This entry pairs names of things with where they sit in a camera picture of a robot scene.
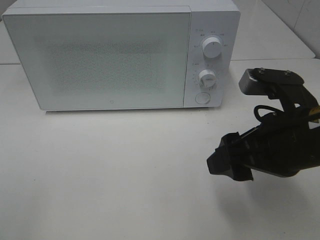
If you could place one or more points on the round white door button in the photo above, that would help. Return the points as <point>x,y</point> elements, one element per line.
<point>203,98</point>

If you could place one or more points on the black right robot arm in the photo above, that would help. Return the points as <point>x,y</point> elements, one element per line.
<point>270,119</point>

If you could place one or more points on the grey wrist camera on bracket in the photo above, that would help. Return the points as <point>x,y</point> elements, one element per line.
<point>283,85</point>

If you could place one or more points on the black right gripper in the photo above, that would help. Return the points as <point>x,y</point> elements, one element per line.
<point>282,152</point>

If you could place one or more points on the white microwave oven body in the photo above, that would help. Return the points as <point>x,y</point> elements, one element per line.
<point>81,55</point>

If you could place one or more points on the white microwave door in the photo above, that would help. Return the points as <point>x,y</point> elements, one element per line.
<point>103,61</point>

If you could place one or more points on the white microwave knob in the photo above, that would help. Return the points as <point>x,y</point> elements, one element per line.
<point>207,78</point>
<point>212,47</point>

